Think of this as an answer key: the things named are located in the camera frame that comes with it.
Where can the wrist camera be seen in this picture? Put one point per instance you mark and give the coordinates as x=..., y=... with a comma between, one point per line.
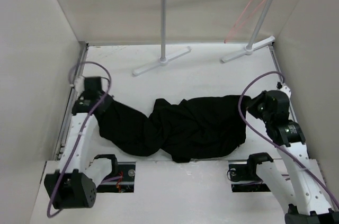
x=283, y=87
x=78, y=84

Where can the pink wire hanger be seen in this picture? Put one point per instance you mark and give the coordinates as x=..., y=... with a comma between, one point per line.
x=248, y=12

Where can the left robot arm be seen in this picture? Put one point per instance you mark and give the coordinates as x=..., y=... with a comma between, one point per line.
x=74, y=183

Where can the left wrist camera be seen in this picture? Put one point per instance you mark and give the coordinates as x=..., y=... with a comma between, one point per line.
x=78, y=84

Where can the black trousers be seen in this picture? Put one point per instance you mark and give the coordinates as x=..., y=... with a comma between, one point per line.
x=199, y=128

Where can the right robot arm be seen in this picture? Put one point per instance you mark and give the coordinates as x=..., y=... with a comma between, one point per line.
x=301, y=198

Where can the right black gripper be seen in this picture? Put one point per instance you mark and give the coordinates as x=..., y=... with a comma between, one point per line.
x=251, y=105

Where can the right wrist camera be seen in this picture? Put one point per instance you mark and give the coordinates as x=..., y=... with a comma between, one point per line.
x=283, y=87

